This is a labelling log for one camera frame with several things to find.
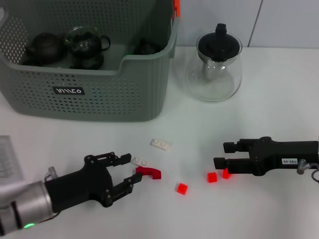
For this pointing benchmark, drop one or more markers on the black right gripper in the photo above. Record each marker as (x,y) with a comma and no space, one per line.
(279,154)

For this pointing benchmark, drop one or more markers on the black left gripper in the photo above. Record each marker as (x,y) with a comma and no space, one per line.
(82,184)

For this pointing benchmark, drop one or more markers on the red sloped brick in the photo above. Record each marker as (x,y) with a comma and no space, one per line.
(226,174)

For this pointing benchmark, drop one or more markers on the dark red curved brick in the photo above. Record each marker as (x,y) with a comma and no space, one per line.
(149,171)

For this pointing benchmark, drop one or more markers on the small red cube brick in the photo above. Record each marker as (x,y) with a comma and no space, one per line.
(212,177)
(182,188)

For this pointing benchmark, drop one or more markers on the glass teacup with black base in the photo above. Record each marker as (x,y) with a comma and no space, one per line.
(148,48)
(84,42)
(86,62)

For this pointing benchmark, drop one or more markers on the grey-green perforated storage bin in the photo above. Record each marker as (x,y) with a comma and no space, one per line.
(99,99)

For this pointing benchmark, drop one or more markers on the white building brick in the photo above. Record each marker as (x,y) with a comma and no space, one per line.
(140,162)
(161,145)

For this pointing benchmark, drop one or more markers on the glass teapot with black lid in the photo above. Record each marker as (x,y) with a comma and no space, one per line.
(214,82)

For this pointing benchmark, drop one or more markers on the grey metal box device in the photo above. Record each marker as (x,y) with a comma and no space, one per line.
(7,156)

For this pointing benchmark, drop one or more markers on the dark clay teapot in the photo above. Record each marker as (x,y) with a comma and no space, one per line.
(45,48)

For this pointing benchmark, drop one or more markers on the orange plastic object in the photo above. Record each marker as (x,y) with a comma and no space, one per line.
(177,7)

